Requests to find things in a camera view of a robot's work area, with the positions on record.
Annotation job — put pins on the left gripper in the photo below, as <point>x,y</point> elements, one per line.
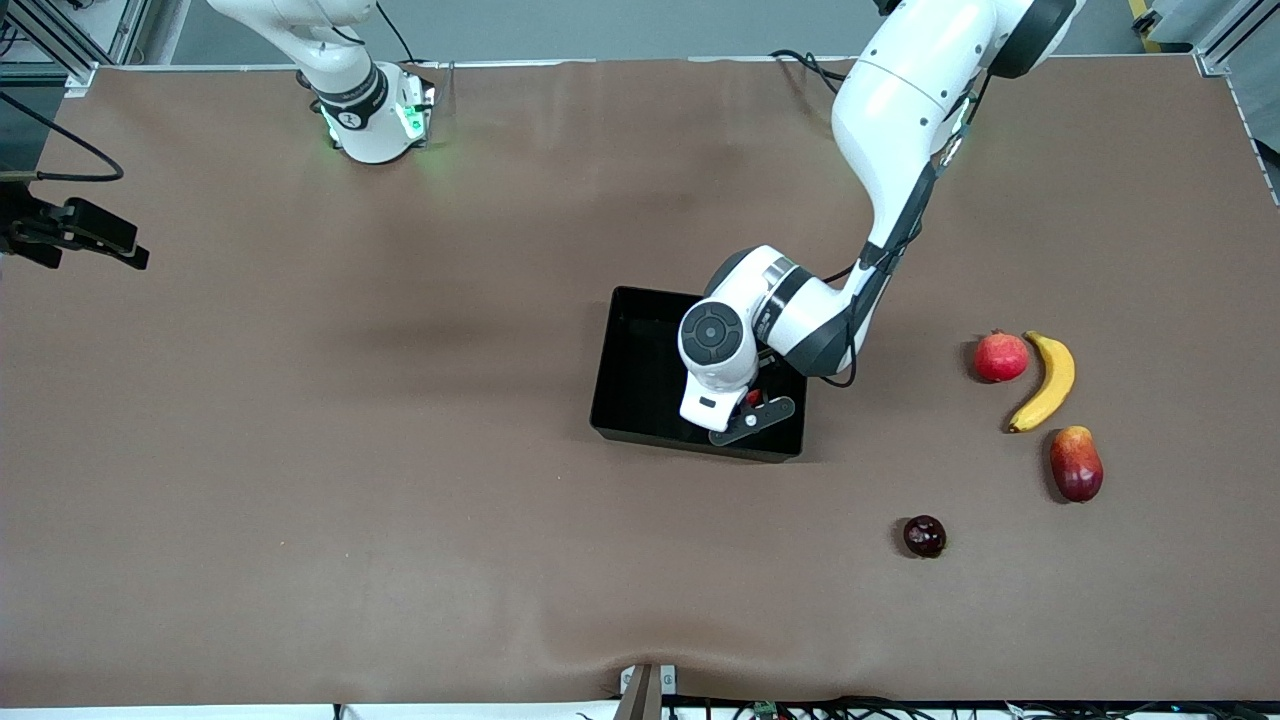
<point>736,411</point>

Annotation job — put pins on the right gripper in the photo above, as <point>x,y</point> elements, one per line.
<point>28,226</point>

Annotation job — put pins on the black plastic box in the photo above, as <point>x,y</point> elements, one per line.
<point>640,380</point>

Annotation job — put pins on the yellow banana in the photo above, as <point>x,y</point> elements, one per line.
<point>1055,385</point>

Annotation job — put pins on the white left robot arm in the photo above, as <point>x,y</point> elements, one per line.
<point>900,100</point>

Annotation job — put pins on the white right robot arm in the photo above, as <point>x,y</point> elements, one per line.
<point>370,130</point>

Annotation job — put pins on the dark purple plum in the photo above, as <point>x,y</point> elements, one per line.
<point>925,537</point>

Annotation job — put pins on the red pomegranate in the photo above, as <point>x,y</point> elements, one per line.
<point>1001,357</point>

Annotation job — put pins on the table cover mat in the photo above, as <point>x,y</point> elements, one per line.
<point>400,560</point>

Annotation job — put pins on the red orange mango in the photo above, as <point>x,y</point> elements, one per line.
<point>1076,465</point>

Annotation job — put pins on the metal table edge bracket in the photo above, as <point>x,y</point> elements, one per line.
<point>645,695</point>

